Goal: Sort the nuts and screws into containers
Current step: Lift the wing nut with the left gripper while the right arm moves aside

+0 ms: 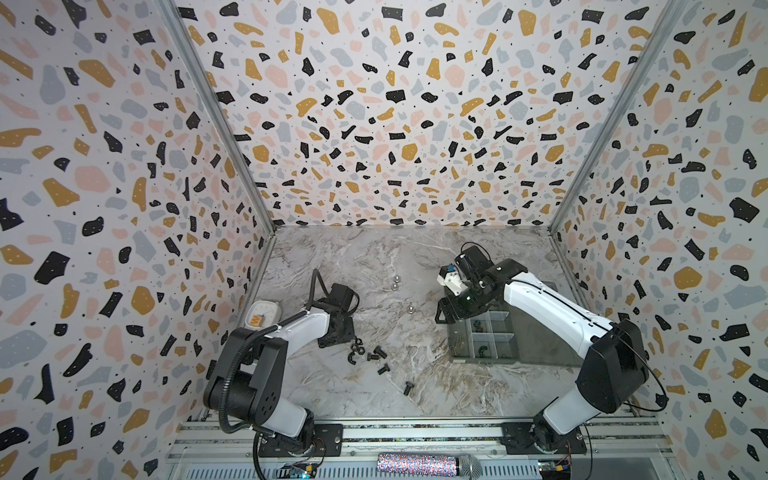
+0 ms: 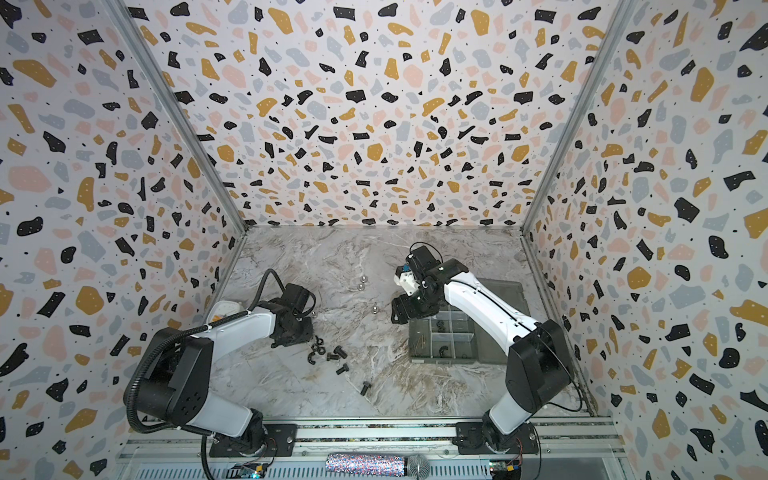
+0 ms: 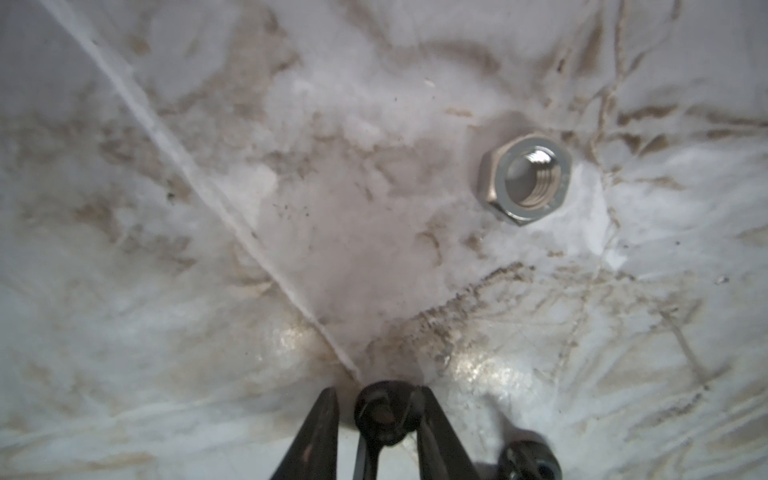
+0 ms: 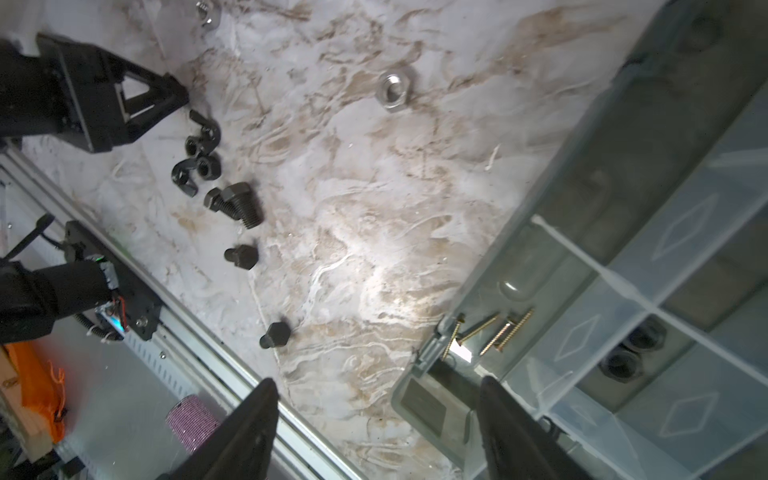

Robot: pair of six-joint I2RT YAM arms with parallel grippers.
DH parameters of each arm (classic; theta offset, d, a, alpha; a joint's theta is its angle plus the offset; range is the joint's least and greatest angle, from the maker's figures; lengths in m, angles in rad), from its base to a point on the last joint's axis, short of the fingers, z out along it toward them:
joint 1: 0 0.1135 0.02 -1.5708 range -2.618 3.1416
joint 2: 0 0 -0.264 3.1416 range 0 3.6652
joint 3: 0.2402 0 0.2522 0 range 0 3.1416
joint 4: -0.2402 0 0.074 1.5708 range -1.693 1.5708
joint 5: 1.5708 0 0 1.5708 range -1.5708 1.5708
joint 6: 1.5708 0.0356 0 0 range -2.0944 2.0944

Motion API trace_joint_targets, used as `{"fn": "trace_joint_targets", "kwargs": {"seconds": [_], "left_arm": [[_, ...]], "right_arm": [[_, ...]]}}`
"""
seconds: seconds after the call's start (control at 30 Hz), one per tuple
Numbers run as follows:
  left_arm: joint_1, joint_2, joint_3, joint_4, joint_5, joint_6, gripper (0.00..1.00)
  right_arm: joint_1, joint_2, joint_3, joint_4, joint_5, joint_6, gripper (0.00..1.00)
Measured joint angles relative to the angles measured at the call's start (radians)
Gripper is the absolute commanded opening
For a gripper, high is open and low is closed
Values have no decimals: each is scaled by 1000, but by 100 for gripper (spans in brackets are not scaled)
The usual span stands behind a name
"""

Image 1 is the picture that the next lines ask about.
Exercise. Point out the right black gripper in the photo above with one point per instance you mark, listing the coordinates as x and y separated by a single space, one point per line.
459 300

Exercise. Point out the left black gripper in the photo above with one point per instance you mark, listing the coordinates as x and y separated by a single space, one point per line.
348 334

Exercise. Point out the grey compartment organizer box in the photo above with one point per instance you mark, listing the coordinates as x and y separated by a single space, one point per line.
512 337

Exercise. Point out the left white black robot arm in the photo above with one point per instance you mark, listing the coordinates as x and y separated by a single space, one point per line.
244 384

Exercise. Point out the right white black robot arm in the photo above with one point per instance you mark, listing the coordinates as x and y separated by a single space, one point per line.
613 366

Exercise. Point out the white square container orange label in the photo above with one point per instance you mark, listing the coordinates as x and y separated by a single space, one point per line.
262 314

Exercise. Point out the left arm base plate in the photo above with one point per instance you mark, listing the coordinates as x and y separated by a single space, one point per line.
317 440

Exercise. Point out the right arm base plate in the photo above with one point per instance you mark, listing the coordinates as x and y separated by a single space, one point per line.
530 438

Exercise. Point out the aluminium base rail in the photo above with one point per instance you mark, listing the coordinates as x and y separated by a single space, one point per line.
623 447

